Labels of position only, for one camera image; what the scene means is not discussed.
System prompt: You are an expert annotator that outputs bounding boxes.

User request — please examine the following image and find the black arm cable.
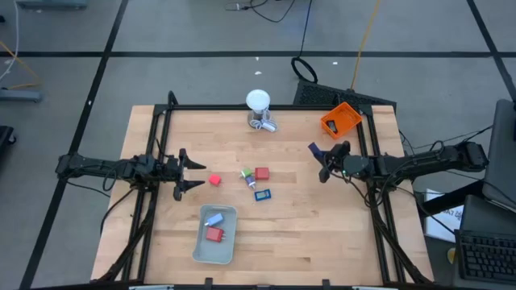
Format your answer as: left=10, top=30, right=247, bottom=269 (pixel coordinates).
left=360, top=172, right=459, bottom=237
left=99, top=176, right=138, bottom=237

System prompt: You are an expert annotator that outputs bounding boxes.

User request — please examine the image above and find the white mushroom-shaped lamp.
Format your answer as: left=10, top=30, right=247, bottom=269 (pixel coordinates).
left=245, top=89, right=272, bottom=126

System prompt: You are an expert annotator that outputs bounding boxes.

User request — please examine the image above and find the black laptop keyboard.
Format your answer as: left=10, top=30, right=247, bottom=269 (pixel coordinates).
left=455, top=229, right=516, bottom=285

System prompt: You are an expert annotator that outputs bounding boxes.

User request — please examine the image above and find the white paper sheet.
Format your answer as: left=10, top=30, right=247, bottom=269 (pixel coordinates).
left=425, top=188, right=464, bottom=242

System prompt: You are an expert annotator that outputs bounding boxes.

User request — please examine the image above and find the grey floor foot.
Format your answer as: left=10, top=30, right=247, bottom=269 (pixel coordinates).
left=0, top=89, right=44, bottom=102

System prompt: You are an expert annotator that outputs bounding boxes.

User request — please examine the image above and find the orange plastic basket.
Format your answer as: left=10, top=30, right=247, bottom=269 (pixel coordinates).
left=320, top=101, right=364, bottom=140

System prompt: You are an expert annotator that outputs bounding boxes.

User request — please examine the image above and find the black perforated panel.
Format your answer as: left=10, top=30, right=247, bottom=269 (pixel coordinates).
left=293, top=79, right=397, bottom=109

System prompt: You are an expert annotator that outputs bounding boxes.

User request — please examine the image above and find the grey plastic bin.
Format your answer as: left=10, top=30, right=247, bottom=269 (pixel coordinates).
left=191, top=203, right=239, bottom=266

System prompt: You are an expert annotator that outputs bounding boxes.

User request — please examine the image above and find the thin black floor cable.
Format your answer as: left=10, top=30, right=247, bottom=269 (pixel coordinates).
left=225, top=0, right=298, bottom=23

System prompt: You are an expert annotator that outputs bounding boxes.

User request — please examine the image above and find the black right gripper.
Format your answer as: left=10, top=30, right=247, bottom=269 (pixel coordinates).
left=318, top=140, right=371, bottom=184

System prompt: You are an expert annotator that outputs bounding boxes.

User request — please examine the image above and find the grey monitor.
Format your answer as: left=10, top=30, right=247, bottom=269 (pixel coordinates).
left=482, top=98, right=516, bottom=210

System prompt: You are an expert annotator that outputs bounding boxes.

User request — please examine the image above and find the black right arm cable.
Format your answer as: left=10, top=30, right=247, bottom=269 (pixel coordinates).
left=360, top=172, right=459, bottom=237

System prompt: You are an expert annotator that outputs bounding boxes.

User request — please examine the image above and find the white coiled cable with adapter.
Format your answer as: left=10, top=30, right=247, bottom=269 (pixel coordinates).
left=248, top=116, right=279, bottom=133

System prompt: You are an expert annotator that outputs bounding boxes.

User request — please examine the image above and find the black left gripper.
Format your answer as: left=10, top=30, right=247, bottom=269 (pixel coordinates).
left=160, top=147, right=207, bottom=201

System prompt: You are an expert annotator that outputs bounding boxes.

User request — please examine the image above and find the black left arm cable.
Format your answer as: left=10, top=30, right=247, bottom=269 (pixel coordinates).
left=99, top=176, right=138, bottom=237

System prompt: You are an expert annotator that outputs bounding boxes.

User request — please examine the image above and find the black coiled floor cable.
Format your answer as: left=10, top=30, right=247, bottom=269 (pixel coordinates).
left=290, top=0, right=319, bottom=85

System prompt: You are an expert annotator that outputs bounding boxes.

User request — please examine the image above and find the white floor cable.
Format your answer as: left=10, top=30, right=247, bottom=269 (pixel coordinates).
left=0, top=0, right=20, bottom=81

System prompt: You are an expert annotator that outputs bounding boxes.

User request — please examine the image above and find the yellow floor cable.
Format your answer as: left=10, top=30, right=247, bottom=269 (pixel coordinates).
left=0, top=39, right=41, bottom=90

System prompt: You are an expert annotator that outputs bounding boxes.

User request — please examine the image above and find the dark blue digital timer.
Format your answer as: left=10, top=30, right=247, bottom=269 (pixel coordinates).
left=307, top=141, right=325, bottom=159

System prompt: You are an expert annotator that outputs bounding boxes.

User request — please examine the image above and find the black table frame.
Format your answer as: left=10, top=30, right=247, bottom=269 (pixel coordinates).
left=90, top=90, right=435, bottom=290

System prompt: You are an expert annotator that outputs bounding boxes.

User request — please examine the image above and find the yellow hanging cable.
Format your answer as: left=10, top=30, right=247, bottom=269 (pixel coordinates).
left=349, top=0, right=382, bottom=92

